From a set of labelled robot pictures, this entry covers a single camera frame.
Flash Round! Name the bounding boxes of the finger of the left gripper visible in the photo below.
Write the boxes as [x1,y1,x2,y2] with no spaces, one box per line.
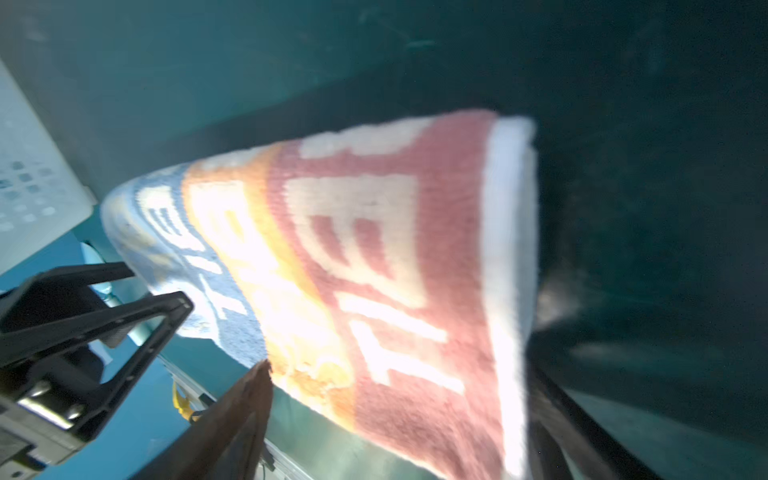
[1,292,194,441]
[1,262,135,318]

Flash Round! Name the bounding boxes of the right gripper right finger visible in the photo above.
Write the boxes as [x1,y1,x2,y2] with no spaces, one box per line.
[526,363,659,479]

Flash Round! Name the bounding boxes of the white perforated plastic basket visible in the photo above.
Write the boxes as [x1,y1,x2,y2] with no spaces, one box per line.
[1,65,96,273]

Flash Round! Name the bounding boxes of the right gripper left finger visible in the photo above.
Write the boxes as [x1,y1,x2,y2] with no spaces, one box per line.
[133,361,273,479]

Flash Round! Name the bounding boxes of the rabbit letter striped towel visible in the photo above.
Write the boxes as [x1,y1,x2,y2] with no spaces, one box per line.
[101,110,538,479]

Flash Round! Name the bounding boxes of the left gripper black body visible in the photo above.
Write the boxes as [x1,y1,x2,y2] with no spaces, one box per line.
[0,281,121,480]

